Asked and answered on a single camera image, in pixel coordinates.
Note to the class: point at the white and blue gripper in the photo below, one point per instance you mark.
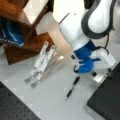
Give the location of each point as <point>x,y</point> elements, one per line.
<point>90,57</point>

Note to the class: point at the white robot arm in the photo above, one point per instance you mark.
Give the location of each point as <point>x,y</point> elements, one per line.
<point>79,28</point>

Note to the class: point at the black pen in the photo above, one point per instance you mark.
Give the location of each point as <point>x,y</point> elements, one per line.
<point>72,88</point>

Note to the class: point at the silver folding laptop stand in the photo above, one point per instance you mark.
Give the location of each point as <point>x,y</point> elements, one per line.
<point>41,67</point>

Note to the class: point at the black drawer box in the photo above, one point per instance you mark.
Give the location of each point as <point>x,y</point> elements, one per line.
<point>106,99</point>

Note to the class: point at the white lamp shade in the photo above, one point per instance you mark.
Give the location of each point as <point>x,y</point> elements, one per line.
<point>67,9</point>

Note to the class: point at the wooden shelf stand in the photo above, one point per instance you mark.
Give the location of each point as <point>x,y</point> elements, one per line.
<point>26,14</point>

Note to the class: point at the blue book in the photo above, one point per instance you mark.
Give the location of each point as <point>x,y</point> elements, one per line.
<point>10,33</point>

